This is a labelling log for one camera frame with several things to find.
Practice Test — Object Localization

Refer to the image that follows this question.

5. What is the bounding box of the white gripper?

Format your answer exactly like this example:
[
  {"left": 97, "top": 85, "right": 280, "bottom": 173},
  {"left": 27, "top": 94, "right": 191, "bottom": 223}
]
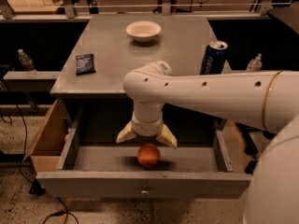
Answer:
[{"left": 116, "top": 115, "right": 178, "bottom": 148}]

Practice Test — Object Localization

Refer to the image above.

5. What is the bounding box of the orange fruit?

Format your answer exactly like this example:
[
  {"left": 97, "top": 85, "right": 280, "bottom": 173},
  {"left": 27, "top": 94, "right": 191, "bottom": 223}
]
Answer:
[{"left": 137, "top": 144, "right": 160, "bottom": 168}]

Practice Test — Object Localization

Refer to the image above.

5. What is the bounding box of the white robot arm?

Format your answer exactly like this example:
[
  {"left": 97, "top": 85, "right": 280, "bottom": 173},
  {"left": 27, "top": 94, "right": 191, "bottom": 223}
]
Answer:
[{"left": 117, "top": 61, "right": 299, "bottom": 224}]

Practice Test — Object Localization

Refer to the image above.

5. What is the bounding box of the metal drawer knob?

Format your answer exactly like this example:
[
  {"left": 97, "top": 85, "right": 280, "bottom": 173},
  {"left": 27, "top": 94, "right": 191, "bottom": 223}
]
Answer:
[{"left": 140, "top": 180, "right": 149, "bottom": 196}]

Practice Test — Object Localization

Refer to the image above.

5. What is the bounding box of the open grey top drawer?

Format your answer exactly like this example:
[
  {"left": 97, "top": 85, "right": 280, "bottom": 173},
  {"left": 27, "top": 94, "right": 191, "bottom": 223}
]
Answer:
[{"left": 36, "top": 103, "right": 254, "bottom": 200}]

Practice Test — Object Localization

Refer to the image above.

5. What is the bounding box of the grey wooden cabinet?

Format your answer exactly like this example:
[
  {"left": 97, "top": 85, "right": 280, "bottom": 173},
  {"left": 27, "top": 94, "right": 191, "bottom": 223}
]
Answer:
[{"left": 50, "top": 14, "right": 221, "bottom": 135}]

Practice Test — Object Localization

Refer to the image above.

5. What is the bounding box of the dark blue snack packet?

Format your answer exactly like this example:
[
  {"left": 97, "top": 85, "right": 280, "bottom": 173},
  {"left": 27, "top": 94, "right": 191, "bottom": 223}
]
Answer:
[{"left": 76, "top": 54, "right": 95, "bottom": 76}]

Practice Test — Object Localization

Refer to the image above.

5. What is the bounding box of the blue pepsi can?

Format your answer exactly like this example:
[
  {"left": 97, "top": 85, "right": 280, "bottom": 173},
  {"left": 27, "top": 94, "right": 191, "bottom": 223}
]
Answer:
[{"left": 200, "top": 40, "right": 228, "bottom": 75}]

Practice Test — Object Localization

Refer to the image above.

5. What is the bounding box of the white ceramic bowl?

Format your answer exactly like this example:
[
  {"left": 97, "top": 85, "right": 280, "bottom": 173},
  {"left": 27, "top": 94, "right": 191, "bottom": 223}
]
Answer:
[{"left": 126, "top": 21, "right": 162, "bottom": 42}]

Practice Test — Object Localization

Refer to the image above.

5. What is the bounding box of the black office chair base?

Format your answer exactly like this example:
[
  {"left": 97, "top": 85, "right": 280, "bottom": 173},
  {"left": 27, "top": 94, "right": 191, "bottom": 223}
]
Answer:
[{"left": 237, "top": 125, "right": 274, "bottom": 175}]

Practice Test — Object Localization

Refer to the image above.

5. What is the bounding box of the clear bottle on right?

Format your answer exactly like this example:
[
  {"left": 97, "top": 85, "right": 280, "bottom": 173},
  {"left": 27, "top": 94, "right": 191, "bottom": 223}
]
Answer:
[{"left": 246, "top": 53, "right": 263, "bottom": 72}]

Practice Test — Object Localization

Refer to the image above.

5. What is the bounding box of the clear plastic water bottle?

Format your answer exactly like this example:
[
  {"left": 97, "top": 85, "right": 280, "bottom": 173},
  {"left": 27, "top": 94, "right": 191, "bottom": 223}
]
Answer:
[{"left": 18, "top": 49, "right": 38, "bottom": 77}]

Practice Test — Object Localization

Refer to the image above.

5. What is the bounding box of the grey metal side shelf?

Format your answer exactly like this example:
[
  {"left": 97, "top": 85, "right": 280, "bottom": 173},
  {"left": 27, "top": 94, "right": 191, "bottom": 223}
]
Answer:
[{"left": 0, "top": 71, "right": 59, "bottom": 91}]

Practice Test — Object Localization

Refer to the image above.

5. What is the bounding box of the black power cable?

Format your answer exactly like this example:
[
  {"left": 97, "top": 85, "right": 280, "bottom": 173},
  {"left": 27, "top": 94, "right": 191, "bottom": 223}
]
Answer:
[{"left": 0, "top": 77, "right": 80, "bottom": 224}]

